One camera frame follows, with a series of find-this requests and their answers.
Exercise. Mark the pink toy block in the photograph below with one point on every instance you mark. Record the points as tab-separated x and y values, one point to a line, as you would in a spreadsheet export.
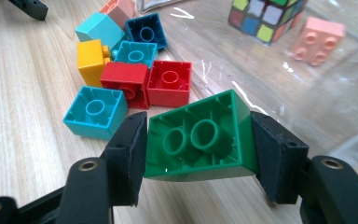
323	29

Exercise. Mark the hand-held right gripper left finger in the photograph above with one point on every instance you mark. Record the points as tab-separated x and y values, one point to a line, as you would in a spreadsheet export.
126	161

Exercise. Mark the red toy block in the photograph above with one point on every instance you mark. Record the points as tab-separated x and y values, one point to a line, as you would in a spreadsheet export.
122	73
167	96

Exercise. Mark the coral toy block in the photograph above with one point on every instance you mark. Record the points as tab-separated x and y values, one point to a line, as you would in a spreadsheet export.
121	7

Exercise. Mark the multicoloured puzzle cube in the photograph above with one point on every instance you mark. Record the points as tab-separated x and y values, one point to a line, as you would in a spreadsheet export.
264	15

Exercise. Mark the orange yellow toy block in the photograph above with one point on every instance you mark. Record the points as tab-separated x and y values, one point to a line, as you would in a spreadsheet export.
90	59

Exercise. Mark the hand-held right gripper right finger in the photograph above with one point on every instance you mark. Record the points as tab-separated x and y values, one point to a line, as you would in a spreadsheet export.
276	158

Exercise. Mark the dark teal toy block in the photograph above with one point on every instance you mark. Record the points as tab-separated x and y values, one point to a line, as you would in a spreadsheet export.
136	25

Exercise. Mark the green toy block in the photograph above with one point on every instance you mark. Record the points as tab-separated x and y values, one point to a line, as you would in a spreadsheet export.
199	155

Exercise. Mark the clear plastic zipper bag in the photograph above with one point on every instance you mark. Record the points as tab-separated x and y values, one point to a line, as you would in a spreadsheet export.
223	53

